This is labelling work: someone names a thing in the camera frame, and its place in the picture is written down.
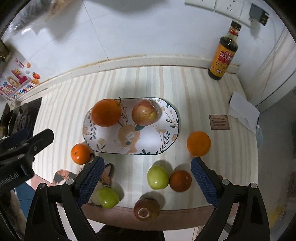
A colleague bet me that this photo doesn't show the green apple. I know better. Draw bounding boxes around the green apple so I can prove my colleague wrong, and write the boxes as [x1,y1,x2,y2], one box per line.
[147,165,169,190]
[95,187,120,209]

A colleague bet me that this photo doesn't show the white wall sockets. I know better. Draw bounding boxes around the white wall sockets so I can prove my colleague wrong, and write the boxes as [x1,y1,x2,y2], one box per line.
[184,0,252,27]

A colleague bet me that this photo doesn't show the soy sauce bottle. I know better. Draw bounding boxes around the soy sauce bottle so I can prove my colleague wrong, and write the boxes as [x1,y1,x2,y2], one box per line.
[208,21,241,80]

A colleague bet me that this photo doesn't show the large orange with stem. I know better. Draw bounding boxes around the large orange with stem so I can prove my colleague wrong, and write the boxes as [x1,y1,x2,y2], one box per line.
[91,98,121,127]

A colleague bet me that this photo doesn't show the striped table cloth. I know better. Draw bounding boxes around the striped table cloth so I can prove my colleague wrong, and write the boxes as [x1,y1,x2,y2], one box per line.
[33,66,258,230]

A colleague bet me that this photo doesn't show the bright orange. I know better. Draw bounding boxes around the bright orange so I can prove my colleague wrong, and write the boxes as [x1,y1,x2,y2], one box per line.
[187,132,211,157]

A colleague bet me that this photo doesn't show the small orange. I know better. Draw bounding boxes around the small orange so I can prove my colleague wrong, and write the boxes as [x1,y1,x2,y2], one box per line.
[71,144,91,165]

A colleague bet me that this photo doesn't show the white paper napkin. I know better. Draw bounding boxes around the white paper napkin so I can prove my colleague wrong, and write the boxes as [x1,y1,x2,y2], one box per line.
[228,91,260,134]

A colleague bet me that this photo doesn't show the oval floral plate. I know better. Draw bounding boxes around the oval floral plate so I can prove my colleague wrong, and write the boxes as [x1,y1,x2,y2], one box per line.
[82,97,180,155]

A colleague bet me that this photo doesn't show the brown label patch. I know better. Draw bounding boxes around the brown label patch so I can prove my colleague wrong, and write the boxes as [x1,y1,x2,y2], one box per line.
[209,114,230,130]

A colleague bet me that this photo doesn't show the black gas stove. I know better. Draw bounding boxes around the black gas stove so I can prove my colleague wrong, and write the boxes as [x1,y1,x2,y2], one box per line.
[1,98,42,138]

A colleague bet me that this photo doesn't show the red yellow apple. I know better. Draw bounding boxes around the red yellow apple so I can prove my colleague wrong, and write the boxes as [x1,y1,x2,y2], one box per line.
[132,99,159,126]

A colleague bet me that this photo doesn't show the black power adapter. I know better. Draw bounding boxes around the black power adapter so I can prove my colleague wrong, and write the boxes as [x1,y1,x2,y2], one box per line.
[249,4,269,26]

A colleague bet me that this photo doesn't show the dark red apple front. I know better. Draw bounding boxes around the dark red apple front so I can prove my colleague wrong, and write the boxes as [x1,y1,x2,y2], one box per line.
[133,198,161,221]

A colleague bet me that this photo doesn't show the dark orange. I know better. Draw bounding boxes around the dark orange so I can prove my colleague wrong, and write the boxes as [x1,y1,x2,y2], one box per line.
[169,170,192,192]

